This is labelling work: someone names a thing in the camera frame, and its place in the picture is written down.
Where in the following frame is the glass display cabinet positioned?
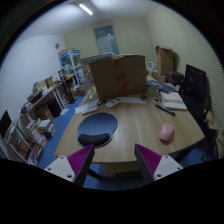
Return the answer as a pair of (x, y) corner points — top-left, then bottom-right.
(58, 49), (84, 87)

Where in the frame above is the white remote control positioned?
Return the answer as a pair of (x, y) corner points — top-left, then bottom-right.
(105, 97), (122, 109)

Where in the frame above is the ceiling light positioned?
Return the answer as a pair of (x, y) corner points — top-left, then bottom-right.
(79, 4), (93, 16)

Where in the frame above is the white keyboard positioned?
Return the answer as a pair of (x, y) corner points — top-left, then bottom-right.
(75, 99), (98, 114)

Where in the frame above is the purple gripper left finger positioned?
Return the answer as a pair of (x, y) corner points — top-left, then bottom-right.
(45, 145), (95, 186)

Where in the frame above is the black office chair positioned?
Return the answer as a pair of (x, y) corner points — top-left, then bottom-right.
(180, 65), (211, 124)

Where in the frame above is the large cardboard box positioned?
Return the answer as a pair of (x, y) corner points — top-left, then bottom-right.
(90, 55), (147, 99)

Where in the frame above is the blue book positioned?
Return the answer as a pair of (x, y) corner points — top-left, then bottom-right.
(147, 80), (175, 93)

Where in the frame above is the dark blue mouse pad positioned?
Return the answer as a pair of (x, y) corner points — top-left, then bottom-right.
(77, 112), (118, 147)

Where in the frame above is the pink computer mouse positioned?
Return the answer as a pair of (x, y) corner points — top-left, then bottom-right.
(159, 123), (174, 142)

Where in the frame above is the black pen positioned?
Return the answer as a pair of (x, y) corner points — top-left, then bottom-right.
(155, 104), (175, 116)

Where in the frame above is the open white book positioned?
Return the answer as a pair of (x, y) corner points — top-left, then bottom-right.
(161, 92), (187, 110)

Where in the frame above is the white paper sheet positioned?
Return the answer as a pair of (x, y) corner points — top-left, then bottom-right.
(121, 97), (146, 104)

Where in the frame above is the black monitor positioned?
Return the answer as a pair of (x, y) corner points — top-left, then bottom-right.
(0, 111), (12, 138)

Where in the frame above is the side desk with clutter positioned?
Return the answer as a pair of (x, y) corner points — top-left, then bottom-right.
(20, 77), (74, 122)

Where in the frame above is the low bookshelf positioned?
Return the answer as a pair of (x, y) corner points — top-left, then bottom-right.
(2, 120), (55, 166)

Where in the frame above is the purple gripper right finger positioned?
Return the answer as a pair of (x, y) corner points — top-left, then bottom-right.
(134, 144), (182, 183)

